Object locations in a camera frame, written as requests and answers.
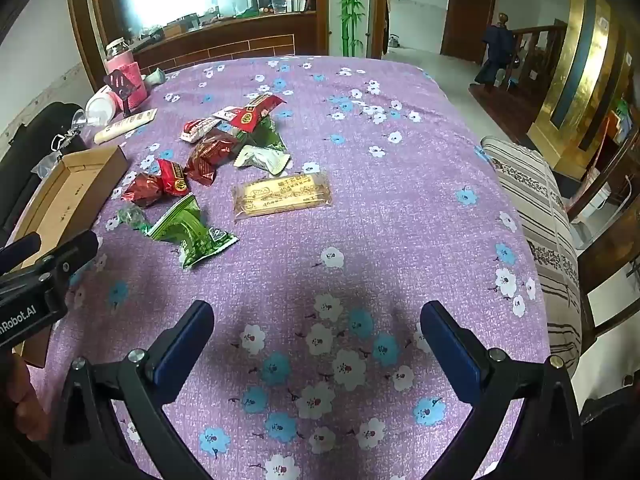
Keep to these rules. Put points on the small dark red snack packet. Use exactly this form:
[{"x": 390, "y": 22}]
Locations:
[{"x": 142, "y": 190}]

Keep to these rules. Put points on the wooden stair railing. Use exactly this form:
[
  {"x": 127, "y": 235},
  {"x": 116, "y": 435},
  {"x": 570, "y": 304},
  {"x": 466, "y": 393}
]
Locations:
[{"x": 542, "y": 50}]

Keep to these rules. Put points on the purple floral tablecloth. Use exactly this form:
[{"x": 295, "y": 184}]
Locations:
[{"x": 360, "y": 220}]

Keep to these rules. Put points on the gold framed wall panel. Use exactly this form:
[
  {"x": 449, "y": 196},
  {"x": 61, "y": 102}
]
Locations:
[{"x": 570, "y": 85}]

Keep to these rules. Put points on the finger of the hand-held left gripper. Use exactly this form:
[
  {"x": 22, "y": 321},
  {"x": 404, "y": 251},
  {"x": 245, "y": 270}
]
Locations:
[
  {"x": 70, "y": 255},
  {"x": 20, "y": 252}
]

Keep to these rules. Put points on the large dark red snack packet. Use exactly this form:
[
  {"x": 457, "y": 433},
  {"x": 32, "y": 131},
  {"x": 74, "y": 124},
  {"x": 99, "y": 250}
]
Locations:
[{"x": 212, "y": 157}]

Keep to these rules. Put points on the bamboo wall sticker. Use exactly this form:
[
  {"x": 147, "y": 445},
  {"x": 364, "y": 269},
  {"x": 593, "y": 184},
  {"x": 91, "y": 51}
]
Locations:
[{"x": 351, "y": 5}]

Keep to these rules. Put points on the clear green-edged snack packet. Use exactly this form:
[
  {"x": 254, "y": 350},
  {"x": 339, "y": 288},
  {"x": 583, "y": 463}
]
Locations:
[{"x": 131, "y": 217}]

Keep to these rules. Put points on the bright red snack packet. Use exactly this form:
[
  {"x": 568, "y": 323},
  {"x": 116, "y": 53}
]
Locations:
[
  {"x": 255, "y": 112},
  {"x": 172, "y": 177}
]

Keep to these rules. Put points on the brown wooden door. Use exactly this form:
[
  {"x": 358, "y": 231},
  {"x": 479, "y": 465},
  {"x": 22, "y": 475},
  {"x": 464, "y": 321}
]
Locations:
[{"x": 467, "y": 10}]

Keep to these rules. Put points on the white and green snack packet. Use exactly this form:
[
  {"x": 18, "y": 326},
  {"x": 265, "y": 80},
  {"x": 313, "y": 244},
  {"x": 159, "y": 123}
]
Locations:
[{"x": 262, "y": 160}]

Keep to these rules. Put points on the yellow cracker packet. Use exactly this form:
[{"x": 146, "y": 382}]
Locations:
[{"x": 282, "y": 195}]

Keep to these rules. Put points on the black leather sofa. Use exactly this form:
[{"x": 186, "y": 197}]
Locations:
[{"x": 20, "y": 160}]

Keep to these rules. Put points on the cardboard box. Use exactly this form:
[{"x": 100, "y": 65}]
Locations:
[{"x": 70, "y": 185}]

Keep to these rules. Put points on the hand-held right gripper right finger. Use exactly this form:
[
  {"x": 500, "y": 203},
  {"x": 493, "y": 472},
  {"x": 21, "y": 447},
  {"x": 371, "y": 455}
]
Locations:
[{"x": 452, "y": 355}]

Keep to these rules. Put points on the black slotted spatula stand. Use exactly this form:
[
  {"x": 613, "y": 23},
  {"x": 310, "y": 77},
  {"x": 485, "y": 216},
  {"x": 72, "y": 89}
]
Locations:
[{"x": 120, "y": 85}]

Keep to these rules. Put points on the clear plastic bag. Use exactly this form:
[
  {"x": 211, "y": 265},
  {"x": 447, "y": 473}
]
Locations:
[{"x": 50, "y": 165}]

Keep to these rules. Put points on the striped seat cushion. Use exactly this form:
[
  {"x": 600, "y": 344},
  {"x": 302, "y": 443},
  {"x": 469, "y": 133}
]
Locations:
[{"x": 537, "y": 200}]

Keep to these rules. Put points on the cream squeeze tube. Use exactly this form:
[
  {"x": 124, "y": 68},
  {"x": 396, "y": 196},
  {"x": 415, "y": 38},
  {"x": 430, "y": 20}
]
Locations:
[{"x": 125, "y": 125}]

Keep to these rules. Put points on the person's left hand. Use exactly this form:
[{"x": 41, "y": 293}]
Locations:
[{"x": 27, "y": 395}]

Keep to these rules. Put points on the white plastic tub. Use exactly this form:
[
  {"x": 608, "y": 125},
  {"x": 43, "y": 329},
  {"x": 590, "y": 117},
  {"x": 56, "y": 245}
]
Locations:
[{"x": 102, "y": 107}]

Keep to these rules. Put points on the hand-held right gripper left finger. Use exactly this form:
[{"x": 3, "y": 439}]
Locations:
[{"x": 182, "y": 355}]

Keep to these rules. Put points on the white plastic bucket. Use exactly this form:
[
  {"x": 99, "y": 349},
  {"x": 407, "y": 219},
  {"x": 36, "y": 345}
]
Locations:
[{"x": 590, "y": 202}]

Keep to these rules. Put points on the red and white snack packet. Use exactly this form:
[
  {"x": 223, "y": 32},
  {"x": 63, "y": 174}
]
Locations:
[
  {"x": 197, "y": 130},
  {"x": 225, "y": 114}
]

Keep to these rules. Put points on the wooden chair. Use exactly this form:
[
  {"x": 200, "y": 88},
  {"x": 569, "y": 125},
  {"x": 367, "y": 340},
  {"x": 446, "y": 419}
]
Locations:
[{"x": 615, "y": 260}]

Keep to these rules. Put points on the wooden counter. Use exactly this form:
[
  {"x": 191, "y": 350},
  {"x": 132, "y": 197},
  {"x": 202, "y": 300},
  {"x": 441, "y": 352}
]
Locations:
[{"x": 235, "y": 42}]

